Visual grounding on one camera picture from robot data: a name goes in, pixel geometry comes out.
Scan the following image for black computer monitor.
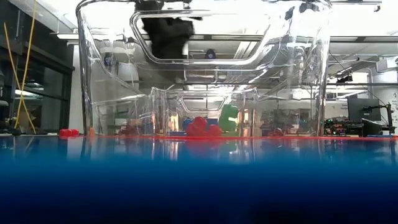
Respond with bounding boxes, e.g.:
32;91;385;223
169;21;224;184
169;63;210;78
347;98;382;123

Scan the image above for small red toy brick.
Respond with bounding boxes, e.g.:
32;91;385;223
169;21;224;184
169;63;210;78
58;128;80;138

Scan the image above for black office chair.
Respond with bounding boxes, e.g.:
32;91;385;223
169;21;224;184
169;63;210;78
362;118;384;138

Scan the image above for yellow cable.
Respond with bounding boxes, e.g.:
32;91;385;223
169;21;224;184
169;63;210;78
2;21;37;135
14;0;37;129

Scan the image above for clear plastic bin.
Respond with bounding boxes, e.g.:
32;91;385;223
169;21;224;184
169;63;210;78
150;86;261;138
75;0;332;138

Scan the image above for large green toy brick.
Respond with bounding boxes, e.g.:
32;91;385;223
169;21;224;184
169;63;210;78
218;104;240;133

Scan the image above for black ceiling-mounted device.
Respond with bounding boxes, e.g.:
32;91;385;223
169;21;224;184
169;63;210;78
336;74;354;84

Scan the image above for ceiling light strip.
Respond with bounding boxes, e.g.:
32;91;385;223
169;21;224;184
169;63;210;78
49;30;80;41

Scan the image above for large red toy brick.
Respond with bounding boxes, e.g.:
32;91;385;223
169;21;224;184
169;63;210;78
185;116;208;137
206;123;223;137

